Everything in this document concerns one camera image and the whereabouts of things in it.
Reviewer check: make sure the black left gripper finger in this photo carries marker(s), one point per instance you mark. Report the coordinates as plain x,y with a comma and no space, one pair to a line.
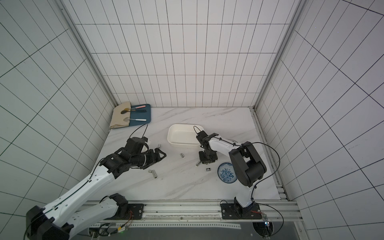
159,155
146,166

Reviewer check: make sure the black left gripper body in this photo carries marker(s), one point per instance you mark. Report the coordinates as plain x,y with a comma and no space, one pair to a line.
149,157

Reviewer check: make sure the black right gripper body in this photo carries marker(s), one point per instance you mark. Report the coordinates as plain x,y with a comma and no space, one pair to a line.
207,156

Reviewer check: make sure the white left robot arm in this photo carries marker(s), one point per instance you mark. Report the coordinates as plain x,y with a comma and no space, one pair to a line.
62,220

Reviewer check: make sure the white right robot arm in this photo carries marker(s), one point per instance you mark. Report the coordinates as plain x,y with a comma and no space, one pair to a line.
248,167

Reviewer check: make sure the white plastic storage box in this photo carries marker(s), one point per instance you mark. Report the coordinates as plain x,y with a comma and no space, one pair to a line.
184,135

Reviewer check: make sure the blue white patterned bowl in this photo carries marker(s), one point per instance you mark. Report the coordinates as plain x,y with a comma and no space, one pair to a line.
226,173

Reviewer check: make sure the dark blue tray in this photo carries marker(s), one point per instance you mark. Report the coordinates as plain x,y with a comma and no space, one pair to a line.
146,115

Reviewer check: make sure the beige folded cloth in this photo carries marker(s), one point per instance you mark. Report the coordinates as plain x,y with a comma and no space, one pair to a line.
120,120

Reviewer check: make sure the white handled spoon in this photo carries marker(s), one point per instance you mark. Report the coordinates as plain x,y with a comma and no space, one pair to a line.
138,120

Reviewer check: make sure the black handled spoon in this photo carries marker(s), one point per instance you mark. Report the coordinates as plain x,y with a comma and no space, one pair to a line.
133,110

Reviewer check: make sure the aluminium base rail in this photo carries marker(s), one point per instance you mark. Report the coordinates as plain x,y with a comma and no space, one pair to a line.
206,213

